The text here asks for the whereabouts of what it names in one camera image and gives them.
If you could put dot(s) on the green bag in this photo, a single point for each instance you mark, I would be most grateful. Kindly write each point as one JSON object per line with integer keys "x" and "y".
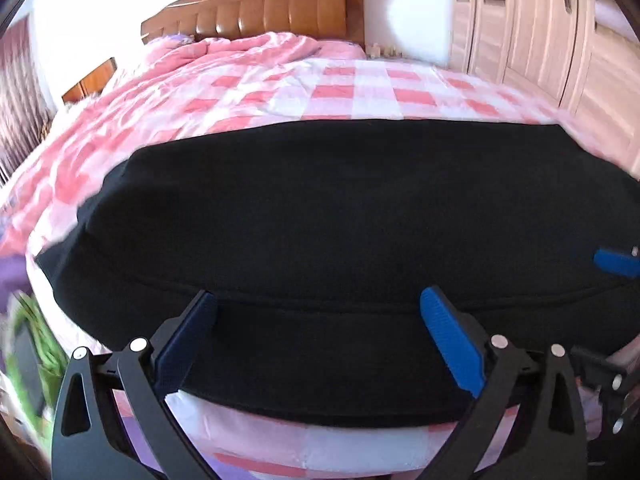
{"x": 40, "y": 360}

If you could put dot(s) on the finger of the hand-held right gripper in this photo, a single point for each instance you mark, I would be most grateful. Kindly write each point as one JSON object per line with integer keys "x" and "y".
{"x": 597, "y": 367}
{"x": 615, "y": 262}

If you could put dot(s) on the black pants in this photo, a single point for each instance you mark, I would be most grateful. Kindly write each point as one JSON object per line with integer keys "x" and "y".
{"x": 350, "y": 240}

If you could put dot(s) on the pink checked bed sheet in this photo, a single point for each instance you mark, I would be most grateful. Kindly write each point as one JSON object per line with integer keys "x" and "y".
{"x": 380, "y": 90}

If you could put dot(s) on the light wooden wardrobe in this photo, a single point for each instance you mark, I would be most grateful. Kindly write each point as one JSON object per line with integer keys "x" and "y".
{"x": 550, "y": 30}

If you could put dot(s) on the wooden padded headboard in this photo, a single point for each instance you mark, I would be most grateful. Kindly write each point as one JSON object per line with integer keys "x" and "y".
{"x": 270, "y": 7}

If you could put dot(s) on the pink quilt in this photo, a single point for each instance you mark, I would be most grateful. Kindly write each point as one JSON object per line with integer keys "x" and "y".
{"x": 150, "y": 105}

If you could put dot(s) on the wooden nightstand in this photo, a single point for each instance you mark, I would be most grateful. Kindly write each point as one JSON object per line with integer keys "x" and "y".
{"x": 90, "y": 82}

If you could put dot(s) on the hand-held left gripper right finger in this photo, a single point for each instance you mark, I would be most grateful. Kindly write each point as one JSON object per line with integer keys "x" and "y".
{"x": 450, "y": 345}

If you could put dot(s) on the patterned curtain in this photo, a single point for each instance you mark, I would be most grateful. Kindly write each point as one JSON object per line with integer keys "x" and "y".
{"x": 20, "y": 100}

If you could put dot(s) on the purple cloth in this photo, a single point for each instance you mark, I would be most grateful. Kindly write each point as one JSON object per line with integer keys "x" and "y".
{"x": 12, "y": 277}

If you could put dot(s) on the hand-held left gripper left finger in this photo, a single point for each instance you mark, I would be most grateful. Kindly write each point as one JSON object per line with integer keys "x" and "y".
{"x": 190, "y": 340}

